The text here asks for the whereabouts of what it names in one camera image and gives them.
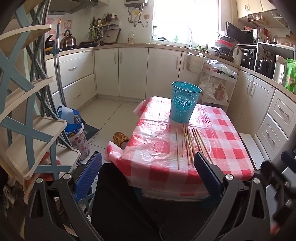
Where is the kitchen faucet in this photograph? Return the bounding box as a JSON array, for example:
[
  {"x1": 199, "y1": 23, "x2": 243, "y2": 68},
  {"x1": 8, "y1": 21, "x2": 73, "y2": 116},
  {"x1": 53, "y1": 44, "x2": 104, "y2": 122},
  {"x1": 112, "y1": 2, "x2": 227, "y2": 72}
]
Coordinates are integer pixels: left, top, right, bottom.
[{"x1": 187, "y1": 26, "x2": 192, "y2": 49}]

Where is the red white checkered tablecloth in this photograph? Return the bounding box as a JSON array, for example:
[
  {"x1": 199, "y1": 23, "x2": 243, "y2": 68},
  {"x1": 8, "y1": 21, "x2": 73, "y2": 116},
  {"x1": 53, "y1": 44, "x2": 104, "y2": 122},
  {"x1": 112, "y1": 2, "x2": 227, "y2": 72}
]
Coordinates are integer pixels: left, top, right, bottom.
[{"x1": 106, "y1": 96, "x2": 254, "y2": 198}]

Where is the yellow patterned slipper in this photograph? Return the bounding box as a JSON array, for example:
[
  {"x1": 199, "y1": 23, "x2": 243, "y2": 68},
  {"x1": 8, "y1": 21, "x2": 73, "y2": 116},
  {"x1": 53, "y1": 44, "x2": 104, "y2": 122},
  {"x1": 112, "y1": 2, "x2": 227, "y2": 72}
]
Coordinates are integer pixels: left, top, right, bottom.
[{"x1": 113, "y1": 132, "x2": 129, "y2": 149}]

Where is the blue plastic bag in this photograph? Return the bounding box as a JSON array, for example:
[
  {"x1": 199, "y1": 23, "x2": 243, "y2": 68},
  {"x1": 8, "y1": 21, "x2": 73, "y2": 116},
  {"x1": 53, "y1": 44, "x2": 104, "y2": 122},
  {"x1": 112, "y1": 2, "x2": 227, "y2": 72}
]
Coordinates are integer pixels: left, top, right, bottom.
[{"x1": 57, "y1": 104, "x2": 82, "y2": 138}]

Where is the white rolling storage cart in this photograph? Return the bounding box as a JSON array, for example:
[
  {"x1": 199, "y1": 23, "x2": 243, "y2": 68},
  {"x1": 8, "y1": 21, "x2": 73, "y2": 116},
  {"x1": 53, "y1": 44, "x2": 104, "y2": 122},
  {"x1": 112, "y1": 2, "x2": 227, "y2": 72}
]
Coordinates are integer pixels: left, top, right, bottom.
[{"x1": 198, "y1": 59, "x2": 238, "y2": 111}]

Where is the white electric kettle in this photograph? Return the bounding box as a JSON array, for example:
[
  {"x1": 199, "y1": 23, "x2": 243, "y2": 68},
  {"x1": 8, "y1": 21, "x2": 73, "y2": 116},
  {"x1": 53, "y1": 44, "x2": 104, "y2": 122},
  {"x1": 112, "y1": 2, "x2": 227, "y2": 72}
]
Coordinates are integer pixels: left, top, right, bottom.
[{"x1": 273, "y1": 55, "x2": 287, "y2": 85}]

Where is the green snack bag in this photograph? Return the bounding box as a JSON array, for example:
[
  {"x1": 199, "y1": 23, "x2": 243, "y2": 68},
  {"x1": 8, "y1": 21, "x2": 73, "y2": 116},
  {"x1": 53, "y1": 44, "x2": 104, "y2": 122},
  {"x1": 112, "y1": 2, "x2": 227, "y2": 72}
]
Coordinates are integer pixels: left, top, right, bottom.
[{"x1": 285, "y1": 58, "x2": 296, "y2": 93}]

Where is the black toaster oven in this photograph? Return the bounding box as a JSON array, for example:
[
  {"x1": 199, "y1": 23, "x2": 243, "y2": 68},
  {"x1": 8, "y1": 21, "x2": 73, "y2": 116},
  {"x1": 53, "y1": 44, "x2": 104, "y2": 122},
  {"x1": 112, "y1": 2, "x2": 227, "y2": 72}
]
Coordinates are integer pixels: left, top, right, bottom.
[{"x1": 238, "y1": 44, "x2": 257, "y2": 70}]

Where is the black microwave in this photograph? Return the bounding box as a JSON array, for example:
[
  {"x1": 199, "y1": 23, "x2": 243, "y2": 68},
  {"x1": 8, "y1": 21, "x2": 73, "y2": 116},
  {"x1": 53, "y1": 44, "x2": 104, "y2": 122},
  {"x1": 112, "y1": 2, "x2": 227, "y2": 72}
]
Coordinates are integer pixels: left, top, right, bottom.
[{"x1": 225, "y1": 21, "x2": 256, "y2": 44}]

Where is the stainless steel kettle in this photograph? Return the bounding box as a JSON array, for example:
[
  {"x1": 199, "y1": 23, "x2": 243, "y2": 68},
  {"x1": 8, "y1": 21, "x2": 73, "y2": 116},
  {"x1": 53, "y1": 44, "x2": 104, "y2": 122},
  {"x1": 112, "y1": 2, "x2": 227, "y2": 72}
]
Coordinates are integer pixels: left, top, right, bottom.
[{"x1": 60, "y1": 29, "x2": 76, "y2": 49}]

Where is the plastic bottle on counter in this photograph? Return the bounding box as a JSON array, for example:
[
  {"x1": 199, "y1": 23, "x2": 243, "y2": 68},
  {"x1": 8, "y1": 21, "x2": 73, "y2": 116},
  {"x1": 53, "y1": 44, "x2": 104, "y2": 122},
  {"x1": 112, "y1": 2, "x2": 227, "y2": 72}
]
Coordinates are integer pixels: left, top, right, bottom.
[{"x1": 128, "y1": 31, "x2": 134, "y2": 44}]

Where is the mop handle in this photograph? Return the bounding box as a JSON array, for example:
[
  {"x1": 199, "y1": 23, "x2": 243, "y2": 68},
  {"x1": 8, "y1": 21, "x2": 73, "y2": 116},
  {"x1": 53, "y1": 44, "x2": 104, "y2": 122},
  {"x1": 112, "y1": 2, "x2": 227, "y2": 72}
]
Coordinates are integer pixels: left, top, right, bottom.
[{"x1": 53, "y1": 19, "x2": 67, "y2": 106}]

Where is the wall dish rack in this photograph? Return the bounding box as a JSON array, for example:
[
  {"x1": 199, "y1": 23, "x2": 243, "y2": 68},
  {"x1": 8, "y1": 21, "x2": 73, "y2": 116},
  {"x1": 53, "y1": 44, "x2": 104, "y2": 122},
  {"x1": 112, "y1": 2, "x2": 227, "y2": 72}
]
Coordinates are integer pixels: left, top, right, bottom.
[{"x1": 88, "y1": 13, "x2": 121, "y2": 45}]

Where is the wall water heater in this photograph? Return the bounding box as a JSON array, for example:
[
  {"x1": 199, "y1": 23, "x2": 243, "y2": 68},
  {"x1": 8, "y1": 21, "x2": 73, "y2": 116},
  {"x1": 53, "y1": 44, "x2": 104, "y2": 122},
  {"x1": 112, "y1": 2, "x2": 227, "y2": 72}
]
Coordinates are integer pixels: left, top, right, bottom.
[{"x1": 123, "y1": 0, "x2": 148, "y2": 8}]

